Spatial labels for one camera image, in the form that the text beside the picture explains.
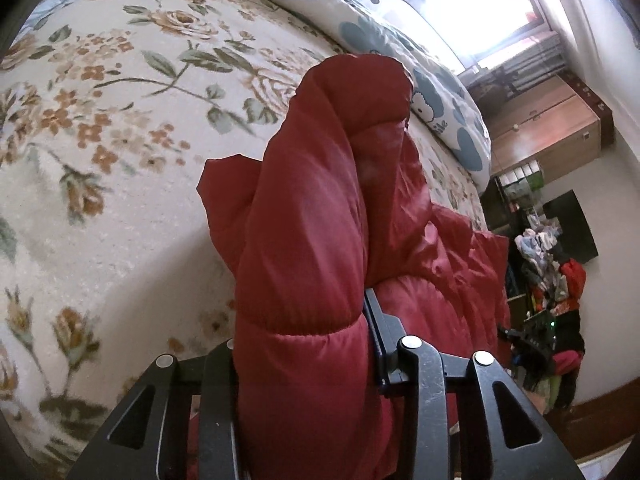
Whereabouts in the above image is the red quilted jacket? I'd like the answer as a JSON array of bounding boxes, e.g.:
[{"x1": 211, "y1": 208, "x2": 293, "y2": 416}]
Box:
[{"x1": 196, "y1": 52, "x2": 512, "y2": 480}]

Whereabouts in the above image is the wooden wardrobe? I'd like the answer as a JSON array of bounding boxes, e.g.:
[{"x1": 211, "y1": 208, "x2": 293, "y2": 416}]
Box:
[{"x1": 470, "y1": 74, "x2": 614, "y2": 177}]

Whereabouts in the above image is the bright window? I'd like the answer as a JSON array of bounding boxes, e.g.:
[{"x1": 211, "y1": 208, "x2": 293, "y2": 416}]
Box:
[{"x1": 412, "y1": 0, "x2": 548, "y2": 72}]

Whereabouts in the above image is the black flat screen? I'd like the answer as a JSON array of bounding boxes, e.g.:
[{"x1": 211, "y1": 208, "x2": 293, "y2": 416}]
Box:
[{"x1": 542, "y1": 190, "x2": 599, "y2": 263}]

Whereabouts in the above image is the floral bed blanket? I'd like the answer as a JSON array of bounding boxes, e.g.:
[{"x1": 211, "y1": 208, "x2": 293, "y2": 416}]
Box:
[{"x1": 0, "y1": 0, "x2": 493, "y2": 476}]

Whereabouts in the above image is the blue and white printed quilt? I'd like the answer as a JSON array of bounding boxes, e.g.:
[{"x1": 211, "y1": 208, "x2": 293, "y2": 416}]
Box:
[{"x1": 192, "y1": 0, "x2": 493, "y2": 196}]

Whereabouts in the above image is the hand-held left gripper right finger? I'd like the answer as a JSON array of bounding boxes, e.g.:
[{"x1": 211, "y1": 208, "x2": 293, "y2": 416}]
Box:
[{"x1": 364, "y1": 287, "x2": 586, "y2": 480}]

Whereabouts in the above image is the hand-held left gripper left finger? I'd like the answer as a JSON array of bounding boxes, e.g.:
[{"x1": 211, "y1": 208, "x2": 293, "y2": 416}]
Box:
[{"x1": 65, "y1": 338, "x2": 251, "y2": 480}]

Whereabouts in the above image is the pile of clothes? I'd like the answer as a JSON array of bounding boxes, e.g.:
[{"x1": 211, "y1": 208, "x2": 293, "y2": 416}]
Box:
[{"x1": 507, "y1": 215, "x2": 587, "y2": 411}]

